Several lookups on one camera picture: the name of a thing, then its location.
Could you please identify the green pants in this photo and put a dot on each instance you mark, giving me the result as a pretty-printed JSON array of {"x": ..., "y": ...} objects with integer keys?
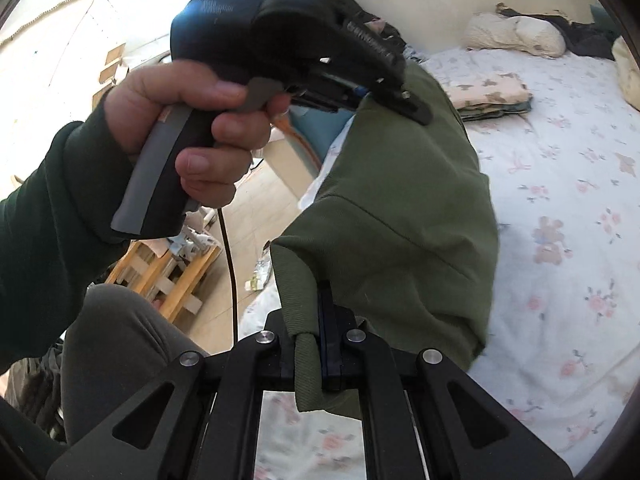
[{"x": 400, "y": 220}]

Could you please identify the dark clothes heap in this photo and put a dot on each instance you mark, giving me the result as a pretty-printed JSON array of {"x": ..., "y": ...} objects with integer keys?
[{"x": 585, "y": 37}]

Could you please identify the folded green clothes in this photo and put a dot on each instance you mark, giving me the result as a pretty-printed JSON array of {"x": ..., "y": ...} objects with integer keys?
[{"x": 500, "y": 111}]

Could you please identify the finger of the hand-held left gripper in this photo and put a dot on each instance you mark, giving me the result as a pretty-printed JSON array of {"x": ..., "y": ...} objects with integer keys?
[
  {"x": 335, "y": 92},
  {"x": 385, "y": 70}
]

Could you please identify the wooden pallet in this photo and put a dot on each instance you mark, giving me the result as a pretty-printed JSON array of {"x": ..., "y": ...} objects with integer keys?
[{"x": 165, "y": 280}]

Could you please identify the cream floral pillow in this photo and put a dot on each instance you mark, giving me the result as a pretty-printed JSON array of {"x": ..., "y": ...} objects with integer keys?
[{"x": 520, "y": 35}]

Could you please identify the person's left forearm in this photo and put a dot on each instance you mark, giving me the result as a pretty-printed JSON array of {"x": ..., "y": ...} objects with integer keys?
[{"x": 45, "y": 240}]

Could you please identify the yellow bear-print duvet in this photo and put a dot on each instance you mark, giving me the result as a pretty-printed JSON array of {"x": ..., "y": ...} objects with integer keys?
[{"x": 629, "y": 75}]

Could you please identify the folded bear-print cloth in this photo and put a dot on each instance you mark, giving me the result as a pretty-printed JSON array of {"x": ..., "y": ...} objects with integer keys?
[{"x": 490, "y": 90}]

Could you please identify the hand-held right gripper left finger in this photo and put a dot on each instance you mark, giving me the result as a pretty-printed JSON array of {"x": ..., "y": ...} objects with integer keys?
[{"x": 282, "y": 360}]

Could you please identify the blue padded bed end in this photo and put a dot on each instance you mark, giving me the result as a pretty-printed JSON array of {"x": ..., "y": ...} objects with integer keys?
[{"x": 315, "y": 135}]

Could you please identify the person's left hand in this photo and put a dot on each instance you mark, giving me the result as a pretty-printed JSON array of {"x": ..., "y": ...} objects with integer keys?
[{"x": 165, "y": 85}]

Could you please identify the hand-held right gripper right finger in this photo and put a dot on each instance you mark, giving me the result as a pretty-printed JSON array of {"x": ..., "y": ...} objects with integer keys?
[{"x": 330, "y": 350}]

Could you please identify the person's leg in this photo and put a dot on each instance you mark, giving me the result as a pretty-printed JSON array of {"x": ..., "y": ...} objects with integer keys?
[{"x": 115, "y": 350}]

